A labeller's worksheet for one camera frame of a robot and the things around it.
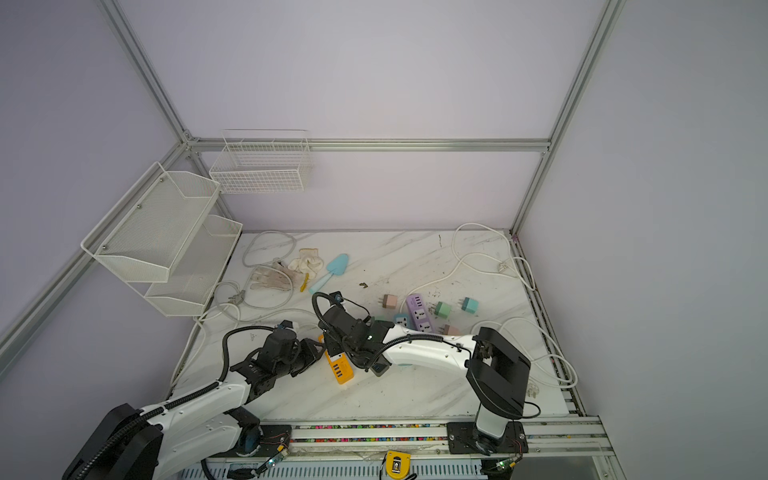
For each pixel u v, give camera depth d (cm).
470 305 98
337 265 111
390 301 99
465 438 73
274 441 73
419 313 95
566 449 73
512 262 111
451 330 91
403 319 93
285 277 104
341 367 84
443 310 97
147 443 41
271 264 110
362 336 61
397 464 69
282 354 68
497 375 43
